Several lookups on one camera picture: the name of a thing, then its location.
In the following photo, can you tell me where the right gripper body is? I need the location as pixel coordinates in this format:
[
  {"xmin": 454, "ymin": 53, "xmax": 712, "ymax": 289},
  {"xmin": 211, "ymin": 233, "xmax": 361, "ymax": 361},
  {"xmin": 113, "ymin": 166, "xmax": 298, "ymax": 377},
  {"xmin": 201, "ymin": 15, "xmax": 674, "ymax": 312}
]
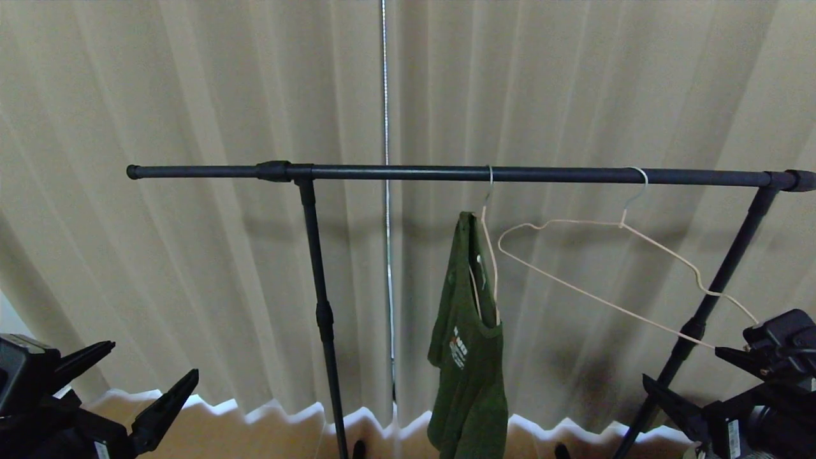
[{"xmin": 701, "ymin": 398, "xmax": 816, "ymax": 459}]

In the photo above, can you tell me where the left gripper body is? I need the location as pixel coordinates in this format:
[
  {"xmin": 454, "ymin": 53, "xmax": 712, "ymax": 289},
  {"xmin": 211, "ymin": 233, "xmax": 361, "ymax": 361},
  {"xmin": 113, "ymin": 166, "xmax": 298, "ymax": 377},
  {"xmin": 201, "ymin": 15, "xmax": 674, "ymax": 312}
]
[{"xmin": 25, "ymin": 389, "xmax": 138, "ymax": 459}]

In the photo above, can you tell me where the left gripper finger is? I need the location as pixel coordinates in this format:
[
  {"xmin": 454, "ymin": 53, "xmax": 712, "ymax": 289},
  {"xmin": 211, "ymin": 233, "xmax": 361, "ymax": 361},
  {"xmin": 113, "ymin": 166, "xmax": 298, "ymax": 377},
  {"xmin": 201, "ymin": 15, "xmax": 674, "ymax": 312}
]
[
  {"xmin": 51, "ymin": 341, "xmax": 117, "ymax": 393},
  {"xmin": 131, "ymin": 368, "xmax": 200, "ymax": 455}
]

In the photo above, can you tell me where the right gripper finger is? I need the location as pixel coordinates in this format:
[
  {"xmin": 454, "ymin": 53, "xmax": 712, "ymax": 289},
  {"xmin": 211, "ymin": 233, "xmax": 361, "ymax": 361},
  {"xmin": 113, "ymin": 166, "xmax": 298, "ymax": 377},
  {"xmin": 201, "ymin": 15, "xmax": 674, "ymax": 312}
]
[
  {"xmin": 714, "ymin": 346, "xmax": 766, "ymax": 378},
  {"xmin": 643, "ymin": 375, "xmax": 708, "ymax": 442}
]

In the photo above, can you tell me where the green sleeveless top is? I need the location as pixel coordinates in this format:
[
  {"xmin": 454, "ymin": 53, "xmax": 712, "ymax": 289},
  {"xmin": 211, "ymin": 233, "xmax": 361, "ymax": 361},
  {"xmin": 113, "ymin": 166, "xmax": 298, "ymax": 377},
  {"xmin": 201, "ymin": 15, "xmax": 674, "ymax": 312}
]
[{"xmin": 427, "ymin": 212, "xmax": 509, "ymax": 459}]

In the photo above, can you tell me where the pink clothes hanger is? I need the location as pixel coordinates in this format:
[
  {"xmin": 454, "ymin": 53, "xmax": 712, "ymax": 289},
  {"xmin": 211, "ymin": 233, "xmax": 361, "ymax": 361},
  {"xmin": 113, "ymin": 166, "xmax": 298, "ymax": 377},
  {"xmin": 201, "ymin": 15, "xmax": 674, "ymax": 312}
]
[
  {"xmin": 469, "ymin": 166, "xmax": 502, "ymax": 326},
  {"xmin": 497, "ymin": 167, "xmax": 759, "ymax": 350}
]

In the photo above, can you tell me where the black clothes rack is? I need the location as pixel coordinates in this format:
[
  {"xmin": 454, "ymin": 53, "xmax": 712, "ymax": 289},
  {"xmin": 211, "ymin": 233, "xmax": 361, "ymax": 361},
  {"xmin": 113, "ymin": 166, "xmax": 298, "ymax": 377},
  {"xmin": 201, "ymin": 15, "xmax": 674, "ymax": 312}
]
[{"xmin": 126, "ymin": 161, "xmax": 816, "ymax": 459}]

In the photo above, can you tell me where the beige curtain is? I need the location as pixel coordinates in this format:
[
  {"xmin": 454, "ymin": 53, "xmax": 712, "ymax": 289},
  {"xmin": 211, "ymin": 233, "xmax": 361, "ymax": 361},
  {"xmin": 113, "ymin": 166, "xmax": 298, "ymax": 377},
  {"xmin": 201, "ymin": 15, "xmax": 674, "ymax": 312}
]
[{"xmin": 0, "ymin": 0, "xmax": 816, "ymax": 447}]

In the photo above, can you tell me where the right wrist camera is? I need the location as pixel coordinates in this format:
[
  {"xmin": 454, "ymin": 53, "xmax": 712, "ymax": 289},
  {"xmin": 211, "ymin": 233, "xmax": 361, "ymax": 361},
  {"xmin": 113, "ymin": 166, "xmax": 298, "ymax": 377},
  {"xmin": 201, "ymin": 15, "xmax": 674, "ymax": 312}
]
[{"xmin": 743, "ymin": 309, "xmax": 816, "ymax": 377}]

